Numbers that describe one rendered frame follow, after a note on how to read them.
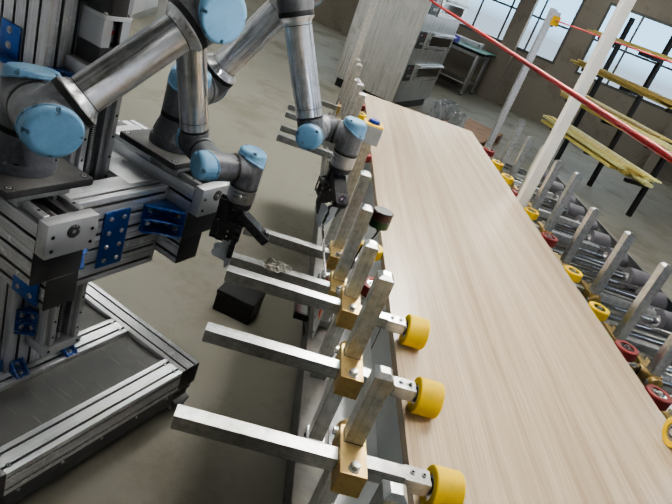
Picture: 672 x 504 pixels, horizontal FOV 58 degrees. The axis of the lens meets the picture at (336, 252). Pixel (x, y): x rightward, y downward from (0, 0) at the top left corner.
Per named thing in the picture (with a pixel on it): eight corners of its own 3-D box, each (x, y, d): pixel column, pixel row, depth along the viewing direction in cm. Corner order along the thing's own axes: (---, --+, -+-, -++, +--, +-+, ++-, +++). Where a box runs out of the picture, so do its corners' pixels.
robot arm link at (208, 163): (180, 165, 157) (217, 168, 164) (198, 186, 150) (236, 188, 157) (187, 138, 153) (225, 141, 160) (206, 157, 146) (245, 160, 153)
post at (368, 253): (304, 391, 165) (366, 242, 145) (305, 382, 168) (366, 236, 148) (316, 394, 166) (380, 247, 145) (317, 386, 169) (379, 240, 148)
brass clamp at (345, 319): (332, 325, 147) (339, 308, 145) (333, 296, 159) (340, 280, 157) (356, 332, 148) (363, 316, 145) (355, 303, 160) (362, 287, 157)
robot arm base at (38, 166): (-31, 152, 135) (-28, 110, 131) (30, 145, 148) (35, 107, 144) (11, 182, 130) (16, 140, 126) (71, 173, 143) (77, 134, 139)
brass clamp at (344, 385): (330, 393, 125) (338, 375, 122) (331, 353, 137) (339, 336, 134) (358, 401, 125) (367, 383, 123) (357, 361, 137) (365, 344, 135)
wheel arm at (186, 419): (169, 430, 101) (173, 414, 99) (174, 415, 104) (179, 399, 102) (443, 503, 108) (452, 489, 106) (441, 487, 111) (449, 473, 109)
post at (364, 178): (313, 295, 210) (362, 171, 189) (314, 290, 213) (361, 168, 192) (323, 298, 210) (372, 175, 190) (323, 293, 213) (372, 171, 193)
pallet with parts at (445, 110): (446, 118, 915) (456, 95, 899) (502, 145, 882) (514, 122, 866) (412, 123, 806) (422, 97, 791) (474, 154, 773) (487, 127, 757)
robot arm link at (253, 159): (232, 141, 158) (260, 144, 163) (222, 178, 162) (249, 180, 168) (247, 154, 153) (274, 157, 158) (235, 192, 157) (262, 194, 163)
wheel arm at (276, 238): (241, 236, 195) (245, 225, 194) (243, 232, 199) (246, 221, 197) (367, 276, 201) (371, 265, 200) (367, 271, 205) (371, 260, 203)
